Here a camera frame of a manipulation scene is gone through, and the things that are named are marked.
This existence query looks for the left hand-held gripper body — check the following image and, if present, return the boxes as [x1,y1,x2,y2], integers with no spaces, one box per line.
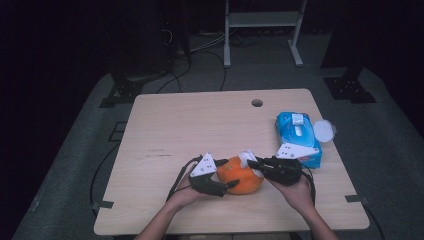
[187,152,230,198]

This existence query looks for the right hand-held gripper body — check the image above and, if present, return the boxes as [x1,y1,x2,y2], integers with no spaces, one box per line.
[262,142,320,187]

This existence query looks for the white floor cables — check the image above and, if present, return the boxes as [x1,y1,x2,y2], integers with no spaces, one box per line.
[189,30,228,55]

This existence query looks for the blue wet wipe pack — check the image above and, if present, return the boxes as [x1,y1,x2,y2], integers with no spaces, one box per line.
[275,111,338,169]

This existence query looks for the grey tape strip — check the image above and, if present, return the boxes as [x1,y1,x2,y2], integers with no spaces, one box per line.
[344,194,370,205]
[91,200,115,211]

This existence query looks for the large orange fruit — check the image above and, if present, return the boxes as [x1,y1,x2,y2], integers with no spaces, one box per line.
[215,155,265,196]

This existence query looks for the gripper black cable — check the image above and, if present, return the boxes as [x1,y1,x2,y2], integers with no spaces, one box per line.
[299,163,318,206]
[165,155,204,203]

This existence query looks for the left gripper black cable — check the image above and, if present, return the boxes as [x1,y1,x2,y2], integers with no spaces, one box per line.
[165,155,204,203]

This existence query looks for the black tape rectangle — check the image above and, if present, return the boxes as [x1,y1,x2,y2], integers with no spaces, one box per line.
[107,121,128,143]

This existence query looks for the white metal stand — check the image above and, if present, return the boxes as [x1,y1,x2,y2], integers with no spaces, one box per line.
[223,0,308,69]

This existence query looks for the person's left hand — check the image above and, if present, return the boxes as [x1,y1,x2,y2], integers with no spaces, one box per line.
[165,163,206,214]

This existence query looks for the person's right hand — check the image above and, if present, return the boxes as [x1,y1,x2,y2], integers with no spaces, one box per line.
[268,174,317,216]

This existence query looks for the black stand base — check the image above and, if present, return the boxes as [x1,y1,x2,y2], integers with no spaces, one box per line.
[99,77,145,109]
[323,67,378,105]

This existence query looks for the black floor cable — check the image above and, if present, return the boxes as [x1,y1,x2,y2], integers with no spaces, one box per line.
[199,49,228,92]
[89,142,121,214]
[155,49,194,95]

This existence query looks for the white wet wipe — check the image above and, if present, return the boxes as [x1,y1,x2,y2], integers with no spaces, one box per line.
[238,149,265,178]

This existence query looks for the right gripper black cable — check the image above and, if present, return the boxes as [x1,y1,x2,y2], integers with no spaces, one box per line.
[299,163,318,206]

